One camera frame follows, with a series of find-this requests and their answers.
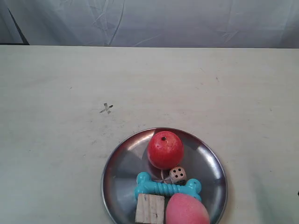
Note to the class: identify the red toy apple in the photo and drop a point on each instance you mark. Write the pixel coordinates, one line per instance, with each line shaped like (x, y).
(165, 150)

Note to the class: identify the teal rubber bone toy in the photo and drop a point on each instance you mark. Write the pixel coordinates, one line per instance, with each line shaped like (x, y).
(145, 185)

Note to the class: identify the light wooden block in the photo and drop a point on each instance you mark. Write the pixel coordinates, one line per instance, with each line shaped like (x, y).
(150, 209)

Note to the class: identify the white backdrop cloth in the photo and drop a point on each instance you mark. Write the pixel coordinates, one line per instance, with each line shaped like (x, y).
(151, 23)

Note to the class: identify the round silver metal plate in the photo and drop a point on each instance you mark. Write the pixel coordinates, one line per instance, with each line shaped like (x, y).
(130, 158)

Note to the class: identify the pink toy peach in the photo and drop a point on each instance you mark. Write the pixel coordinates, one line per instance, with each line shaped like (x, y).
(185, 209)

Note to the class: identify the small wooden die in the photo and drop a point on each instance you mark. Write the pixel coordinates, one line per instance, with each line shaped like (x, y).
(178, 176)

